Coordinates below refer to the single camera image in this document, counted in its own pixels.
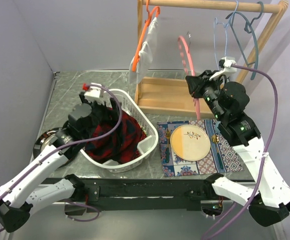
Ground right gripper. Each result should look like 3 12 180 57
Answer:
185 69 225 121

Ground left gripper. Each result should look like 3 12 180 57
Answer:
79 91 121 139

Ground pink hanger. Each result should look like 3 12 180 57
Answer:
177 35 201 121

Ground red plaid skirt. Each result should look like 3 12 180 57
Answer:
85 111 141 164

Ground white cloth garment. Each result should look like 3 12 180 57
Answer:
129 17 158 84

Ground light blue wire hanger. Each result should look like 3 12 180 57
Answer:
213 10 236 70

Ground teal blue hanger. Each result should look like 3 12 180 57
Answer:
226 1 264 81

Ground orange hanger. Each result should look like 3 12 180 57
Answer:
132 0 160 72

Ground red polka dot garment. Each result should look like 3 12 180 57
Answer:
134 127 147 159

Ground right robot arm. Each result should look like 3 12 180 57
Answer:
185 70 290 227

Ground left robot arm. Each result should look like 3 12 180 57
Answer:
0 92 122 233

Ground wooden clothes rack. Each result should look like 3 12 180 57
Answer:
135 0 288 117

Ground white plastic laundry basket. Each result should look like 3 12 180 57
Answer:
80 88 158 173

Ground cream yellow plate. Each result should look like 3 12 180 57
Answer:
170 124 211 162

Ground dark rimmed brown plate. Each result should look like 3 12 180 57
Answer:
33 127 62 159

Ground patterned placemat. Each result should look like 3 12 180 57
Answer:
157 119 243 177

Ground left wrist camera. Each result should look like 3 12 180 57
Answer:
82 83 104 99

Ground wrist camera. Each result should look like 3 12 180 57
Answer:
209 56 237 80
82 83 104 99

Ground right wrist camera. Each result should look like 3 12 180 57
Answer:
209 56 237 80

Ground gold fork green handle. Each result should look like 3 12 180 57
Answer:
165 128 171 163

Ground gold spoon green handle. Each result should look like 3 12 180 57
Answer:
211 134 224 170

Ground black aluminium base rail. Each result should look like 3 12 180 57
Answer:
65 174 221 211

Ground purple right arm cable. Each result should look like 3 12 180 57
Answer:
201 64 278 240

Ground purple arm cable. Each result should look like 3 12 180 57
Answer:
0 83 123 233
201 64 278 240

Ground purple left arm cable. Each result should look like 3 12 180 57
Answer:
0 83 123 233

